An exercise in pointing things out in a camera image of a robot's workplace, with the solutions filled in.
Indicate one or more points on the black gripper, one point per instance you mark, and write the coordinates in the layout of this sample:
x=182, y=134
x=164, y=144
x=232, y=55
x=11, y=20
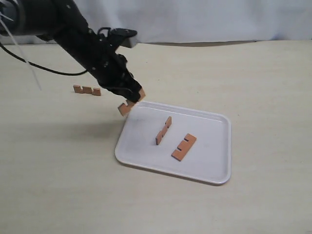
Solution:
x=101, y=60

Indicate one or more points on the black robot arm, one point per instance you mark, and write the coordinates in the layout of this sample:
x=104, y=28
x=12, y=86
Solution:
x=62, y=22

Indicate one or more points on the white zip tie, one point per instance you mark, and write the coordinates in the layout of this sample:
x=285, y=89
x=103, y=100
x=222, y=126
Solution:
x=24, y=58

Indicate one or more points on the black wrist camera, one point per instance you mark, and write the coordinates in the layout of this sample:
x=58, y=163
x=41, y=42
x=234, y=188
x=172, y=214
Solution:
x=117, y=37

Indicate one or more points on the wooden notched piece one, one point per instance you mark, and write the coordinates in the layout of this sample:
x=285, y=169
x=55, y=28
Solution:
x=184, y=146

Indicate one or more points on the wooden notched piece two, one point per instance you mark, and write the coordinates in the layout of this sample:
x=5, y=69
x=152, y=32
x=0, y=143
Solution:
x=164, y=130

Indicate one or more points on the wooden notched piece four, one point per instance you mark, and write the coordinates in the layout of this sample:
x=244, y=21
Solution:
x=86, y=90

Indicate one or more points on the white backdrop cloth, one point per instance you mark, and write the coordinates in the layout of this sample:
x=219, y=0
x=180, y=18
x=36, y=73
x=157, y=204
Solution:
x=189, y=21

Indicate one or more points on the white plastic tray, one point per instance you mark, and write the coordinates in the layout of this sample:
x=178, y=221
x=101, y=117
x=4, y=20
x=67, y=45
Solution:
x=210, y=158

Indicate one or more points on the wooden notched piece three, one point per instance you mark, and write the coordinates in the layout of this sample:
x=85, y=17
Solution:
x=125, y=108

